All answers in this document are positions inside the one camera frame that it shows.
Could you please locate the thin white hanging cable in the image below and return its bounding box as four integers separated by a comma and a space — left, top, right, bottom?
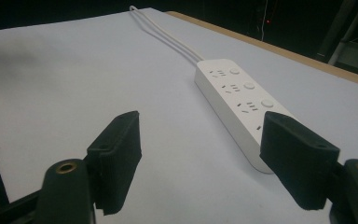
260, 0, 269, 42

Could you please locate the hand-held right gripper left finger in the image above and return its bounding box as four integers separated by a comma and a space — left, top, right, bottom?
85, 110, 144, 217

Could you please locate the white power strip cable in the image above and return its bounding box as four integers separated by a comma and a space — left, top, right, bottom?
128, 5, 205, 64

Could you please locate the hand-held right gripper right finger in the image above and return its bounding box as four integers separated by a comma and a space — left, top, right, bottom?
258, 110, 341, 212

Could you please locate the white power strip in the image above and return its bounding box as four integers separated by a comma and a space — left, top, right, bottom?
194, 58, 296, 175

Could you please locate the grey metal stand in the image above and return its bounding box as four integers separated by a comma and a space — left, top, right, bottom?
316, 0, 358, 79

